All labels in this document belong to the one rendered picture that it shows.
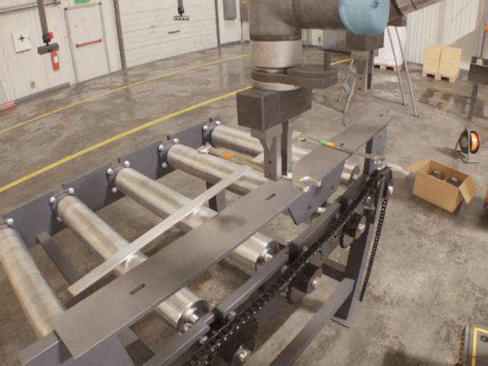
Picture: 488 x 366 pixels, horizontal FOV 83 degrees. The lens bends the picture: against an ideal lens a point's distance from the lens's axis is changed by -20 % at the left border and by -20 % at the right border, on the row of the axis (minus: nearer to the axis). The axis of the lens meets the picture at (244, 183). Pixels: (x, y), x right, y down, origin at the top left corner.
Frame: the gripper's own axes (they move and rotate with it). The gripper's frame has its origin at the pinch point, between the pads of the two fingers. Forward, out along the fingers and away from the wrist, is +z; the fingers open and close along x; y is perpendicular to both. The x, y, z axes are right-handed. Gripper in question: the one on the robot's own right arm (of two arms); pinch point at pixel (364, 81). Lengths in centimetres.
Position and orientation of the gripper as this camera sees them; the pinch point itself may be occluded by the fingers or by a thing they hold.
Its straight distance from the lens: 83.4
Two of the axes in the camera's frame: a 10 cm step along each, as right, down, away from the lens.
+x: -6.6, 4.1, -6.4
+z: 0.5, 8.6, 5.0
